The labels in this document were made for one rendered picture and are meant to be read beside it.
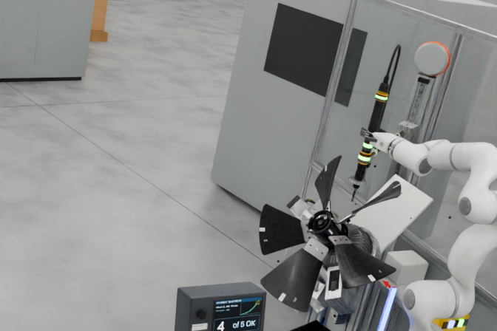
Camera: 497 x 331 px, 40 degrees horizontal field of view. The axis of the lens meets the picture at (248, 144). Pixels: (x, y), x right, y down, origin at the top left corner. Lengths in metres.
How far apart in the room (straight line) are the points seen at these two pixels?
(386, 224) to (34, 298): 2.16
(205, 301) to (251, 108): 3.64
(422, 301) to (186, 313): 0.73
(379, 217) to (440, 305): 0.90
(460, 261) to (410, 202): 0.91
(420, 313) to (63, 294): 2.56
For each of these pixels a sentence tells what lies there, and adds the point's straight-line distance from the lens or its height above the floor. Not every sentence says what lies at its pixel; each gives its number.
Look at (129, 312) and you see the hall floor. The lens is 4.17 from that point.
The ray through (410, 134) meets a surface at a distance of 3.18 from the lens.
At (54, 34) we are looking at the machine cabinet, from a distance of 8.15.
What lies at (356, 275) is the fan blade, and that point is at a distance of 2.62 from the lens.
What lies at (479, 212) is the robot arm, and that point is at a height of 1.69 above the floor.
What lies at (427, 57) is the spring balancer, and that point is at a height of 1.88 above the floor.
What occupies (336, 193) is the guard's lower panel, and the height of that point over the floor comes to 0.92.
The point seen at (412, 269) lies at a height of 0.94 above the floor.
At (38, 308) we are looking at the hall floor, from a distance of 4.14.
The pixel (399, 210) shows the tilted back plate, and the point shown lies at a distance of 3.03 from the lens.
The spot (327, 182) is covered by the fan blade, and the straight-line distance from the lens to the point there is 2.97.
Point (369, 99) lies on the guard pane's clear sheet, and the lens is 3.78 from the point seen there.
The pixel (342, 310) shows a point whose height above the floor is 0.92.
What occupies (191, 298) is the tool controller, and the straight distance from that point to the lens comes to 2.05.
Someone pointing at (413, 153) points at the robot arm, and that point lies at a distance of 2.40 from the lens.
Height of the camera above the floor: 2.35
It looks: 19 degrees down
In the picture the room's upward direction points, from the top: 12 degrees clockwise
